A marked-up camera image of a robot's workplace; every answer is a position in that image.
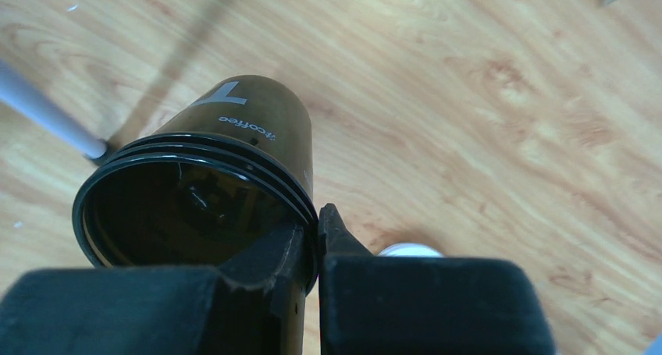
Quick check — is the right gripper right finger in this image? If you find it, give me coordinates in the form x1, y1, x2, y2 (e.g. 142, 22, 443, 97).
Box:
318, 203, 372, 354

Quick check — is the silver tripod stand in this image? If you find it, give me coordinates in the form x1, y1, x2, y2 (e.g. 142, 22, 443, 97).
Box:
1, 61, 115, 166

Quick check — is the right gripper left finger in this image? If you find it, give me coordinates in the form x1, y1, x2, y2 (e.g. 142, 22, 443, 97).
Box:
219, 222, 315, 354

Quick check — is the black paper cup stack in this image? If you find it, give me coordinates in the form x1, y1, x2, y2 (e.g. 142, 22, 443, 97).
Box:
72, 75, 319, 296

